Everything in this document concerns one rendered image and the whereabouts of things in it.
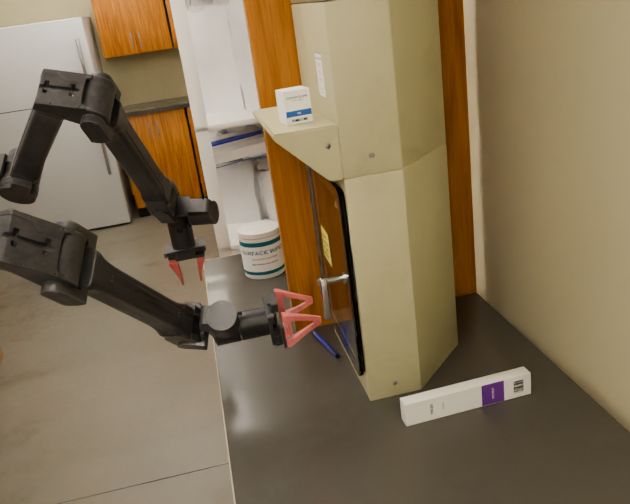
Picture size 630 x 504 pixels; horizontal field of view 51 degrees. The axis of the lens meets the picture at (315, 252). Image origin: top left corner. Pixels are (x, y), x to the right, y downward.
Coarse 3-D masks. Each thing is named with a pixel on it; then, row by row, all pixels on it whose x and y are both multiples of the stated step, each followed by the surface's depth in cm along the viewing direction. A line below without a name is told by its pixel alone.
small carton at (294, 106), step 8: (288, 88) 122; (296, 88) 121; (304, 88) 119; (280, 96) 120; (288, 96) 119; (296, 96) 119; (304, 96) 120; (280, 104) 121; (288, 104) 119; (296, 104) 120; (304, 104) 120; (280, 112) 123; (288, 112) 120; (296, 112) 120; (304, 112) 121; (280, 120) 124; (288, 120) 120; (296, 120) 120; (304, 120) 121; (312, 120) 122
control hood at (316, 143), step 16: (256, 112) 140; (272, 112) 137; (272, 128) 120; (288, 128) 118; (304, 128) 116; (320, 128) 115; (336, 128) 116; (288, 144) 115; (304, 144) 115; (320, 144) 116; (336, 144) 117; (304, 160) 116; (320, 160) 117; (336, 160) 118; (336, 176) 119
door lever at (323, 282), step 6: (336, 276) 131; (342, 276) 131; (318, 282) 130; (324, 282) 130; (330, 282) 130; (324, 288) 130; (324, 294) 131; (324, 300) 131; (324, 306) 132; (330, 306) 132; (324, 312) 132; (330, 312) 132; (330, 318) 133
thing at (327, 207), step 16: (320, 176) 136; (320, 192) 139; (336, 192) 122; (320, 208) 144; (336, 208) 125; (320, 224) 148; (336, 224) 128; (320, 240) 152; (336, 240) 132; (336, 256) 135; (336, 272) 139; (336, 288) 143; (352, 288) 127; (336, 304) 147; (352, 304) 129; (336, 320) 152; (352, 320) 131; (352, 336) 135; (352, 352) 138
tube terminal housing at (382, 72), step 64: (384, 0) 110; (384, 64) 114; (384, 128) 117; (384, 192) 121; (448, 192) 139; (384, 256) 126; (448, 256) 142; (384, 320) 130; (448, 320) 146; (384, 384) 135
